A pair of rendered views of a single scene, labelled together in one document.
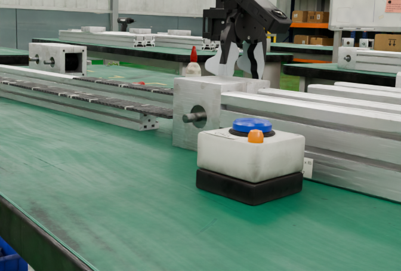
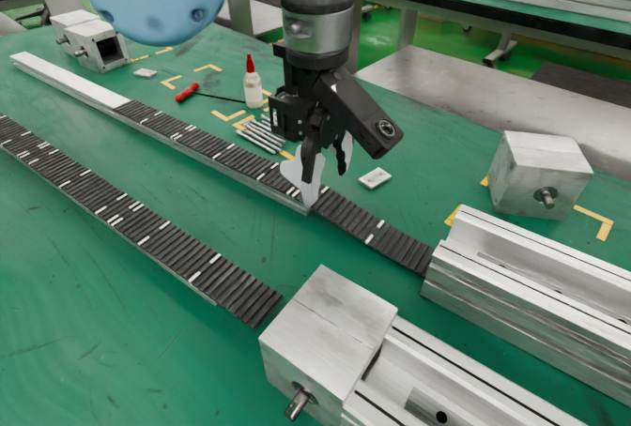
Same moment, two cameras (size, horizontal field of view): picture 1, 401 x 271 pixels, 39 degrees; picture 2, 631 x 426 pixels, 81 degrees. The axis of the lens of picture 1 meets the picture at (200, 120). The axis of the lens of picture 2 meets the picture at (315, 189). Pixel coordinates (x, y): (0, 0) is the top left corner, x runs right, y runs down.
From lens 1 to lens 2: 0.65 m
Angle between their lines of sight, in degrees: 33
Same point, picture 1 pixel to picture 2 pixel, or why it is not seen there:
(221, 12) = (297, 112)
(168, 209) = not seen: outside the picture
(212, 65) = (290, 173)
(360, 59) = not seen: outside the picture
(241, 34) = (328, 141)
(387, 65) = not seen: outside the picture
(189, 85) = (285, 361)
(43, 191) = not seen: outside the picture
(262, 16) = (363, 136)
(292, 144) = not seen: outside the picture
